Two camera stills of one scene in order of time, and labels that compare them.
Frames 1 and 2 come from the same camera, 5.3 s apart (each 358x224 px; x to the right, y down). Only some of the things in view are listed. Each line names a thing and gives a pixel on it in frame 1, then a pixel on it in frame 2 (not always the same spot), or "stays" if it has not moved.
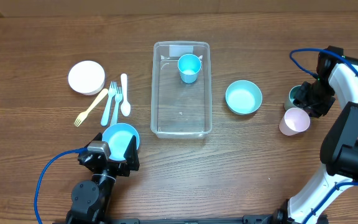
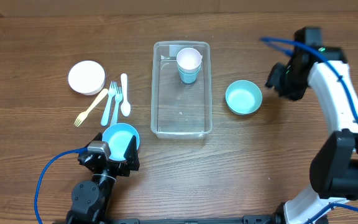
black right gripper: [300, 101] to [274, 82]
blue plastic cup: [189, 66] stays
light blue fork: [112, 91] stays
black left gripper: [132, 161] stays
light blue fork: [119, 97] stays
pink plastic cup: [296, 121] to [189, 58]
